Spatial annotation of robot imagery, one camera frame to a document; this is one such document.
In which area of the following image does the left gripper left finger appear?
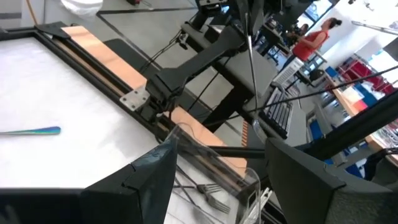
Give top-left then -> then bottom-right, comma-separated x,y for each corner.
80,138 -> 177,224

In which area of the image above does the red bin rack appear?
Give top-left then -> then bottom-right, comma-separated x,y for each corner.
337,58 -> 398,94

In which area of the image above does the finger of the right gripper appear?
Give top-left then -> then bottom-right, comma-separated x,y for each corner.
238,0 -> 249,20
252,0 -> 265,30

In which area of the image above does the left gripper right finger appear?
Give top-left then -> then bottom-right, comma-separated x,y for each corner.
264,138 -> 346,224

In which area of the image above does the teal iridescent fork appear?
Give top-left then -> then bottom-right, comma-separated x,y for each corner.
0,125 -> 62,137

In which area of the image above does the clear plastic bin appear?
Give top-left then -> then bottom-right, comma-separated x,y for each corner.
161,123 -> 271,224

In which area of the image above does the black keyboard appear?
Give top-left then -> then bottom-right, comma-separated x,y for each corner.
259,86 -> 295,139

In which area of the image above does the gray desk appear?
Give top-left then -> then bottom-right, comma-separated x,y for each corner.
236,46 -> 312,150

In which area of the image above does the white lidded trash can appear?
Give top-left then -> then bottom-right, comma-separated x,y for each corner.
60,0 -> 103,18

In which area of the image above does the person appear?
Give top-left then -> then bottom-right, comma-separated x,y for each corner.
281,17 -> 343,68

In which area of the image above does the yellow cable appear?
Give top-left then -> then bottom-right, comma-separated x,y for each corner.
25,0 -> 39,26

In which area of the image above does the silver metal bracket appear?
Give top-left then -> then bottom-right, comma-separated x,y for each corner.
119,86 -> 150,112

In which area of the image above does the black metal table frame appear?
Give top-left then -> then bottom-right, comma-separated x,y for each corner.
0,21 -> 398,162

